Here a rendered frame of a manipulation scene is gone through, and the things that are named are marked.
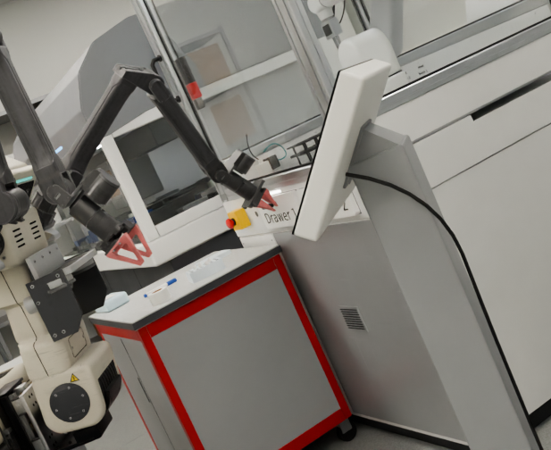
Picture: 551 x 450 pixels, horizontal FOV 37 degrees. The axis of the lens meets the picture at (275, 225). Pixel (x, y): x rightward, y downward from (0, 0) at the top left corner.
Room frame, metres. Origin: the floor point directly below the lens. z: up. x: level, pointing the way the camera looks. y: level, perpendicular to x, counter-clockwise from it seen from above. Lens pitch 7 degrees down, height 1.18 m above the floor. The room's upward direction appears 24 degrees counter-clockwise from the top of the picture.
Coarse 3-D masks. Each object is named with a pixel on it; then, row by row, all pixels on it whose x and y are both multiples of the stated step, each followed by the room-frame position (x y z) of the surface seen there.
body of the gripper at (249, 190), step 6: (246, 180) 2.65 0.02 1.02; (258, 180) 2.69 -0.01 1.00; (264, 180) 2.67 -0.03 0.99; (246, 186) 2.64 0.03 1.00; (252, 186) 2.65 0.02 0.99; (258, 186) 2.66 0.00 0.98; (234, 192) 2.65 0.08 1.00; (240, 192) 2.64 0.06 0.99; (246, 192) 2.64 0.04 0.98; (252, 192) 2.65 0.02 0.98; (246, 198) 2.66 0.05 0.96; (252, 198) 2.64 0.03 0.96; (246, 204) 2.65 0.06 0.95; (252, 204) 2.64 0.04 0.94
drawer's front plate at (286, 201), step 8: (288, 192) 2.63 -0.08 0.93; (280, 200) 2.69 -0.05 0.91; (288, 200) 2.65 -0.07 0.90; (296, 200) 2.61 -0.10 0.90; (280, 208) 2.72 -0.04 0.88; (288, 208) 2.67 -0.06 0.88; (296, 208) 2.62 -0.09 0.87; (264, 216) 2.85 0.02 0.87; (272, 216) 2.79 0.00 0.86; (272, 224) 2.82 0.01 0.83; (280, 224) 2.76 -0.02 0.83; (288, 224) 2.71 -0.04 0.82
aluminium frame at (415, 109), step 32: (288, 0) 2.25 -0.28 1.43; (288, 32) 2.31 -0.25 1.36; (544, 32) 2.58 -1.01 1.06; (160, 64) 3.16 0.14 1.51; (320, 64) 2.25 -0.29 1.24; (448, 64) 2.44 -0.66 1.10; (480, 64) 2.47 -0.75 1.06; (512, 64) 2.51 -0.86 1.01; (544, 64) 2.56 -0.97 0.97; (320, 96) 2.29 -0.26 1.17; (384, 96) 2.33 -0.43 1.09; (416, 96) 2.36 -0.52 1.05; (448, 96) 2.40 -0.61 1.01; (480, 96) 2.45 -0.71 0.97; (416, 128) 2.34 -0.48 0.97; (224, 192) 3.11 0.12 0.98
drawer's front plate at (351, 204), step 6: (300, 192) 2.56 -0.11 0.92; (300, 198) 2.57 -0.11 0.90; (348, 198) 2.32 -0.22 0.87; (354, 198) 2.33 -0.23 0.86; (348, 204) 2.34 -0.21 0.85; (354, 204) 2.32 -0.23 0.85; (342, 210) 2.38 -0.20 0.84; (348, 210) 2.35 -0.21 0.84; (354, 210) 2.32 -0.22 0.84; (336, 216) 2.42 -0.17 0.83; (342, 216) 2.39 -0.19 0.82; (348, 216) 2.36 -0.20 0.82
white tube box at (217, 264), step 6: (216, 258) 2.87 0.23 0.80; (204, 264) 2.86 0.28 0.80; (210, 264) 2.82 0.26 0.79; (216, 264) 2.82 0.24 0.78; (222, 264) 2.83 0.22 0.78; (192, 270) 2.86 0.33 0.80; (198, 270) 2.81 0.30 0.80; (204, 270) 2.81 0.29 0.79; (210, 270) 2.82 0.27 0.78; (216, 270) 2.82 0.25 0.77; (192, 276) 2.80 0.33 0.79; (198, 276) 2.80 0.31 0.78; (204, 276) 2.81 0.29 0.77; (192, 282) 2.82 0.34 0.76
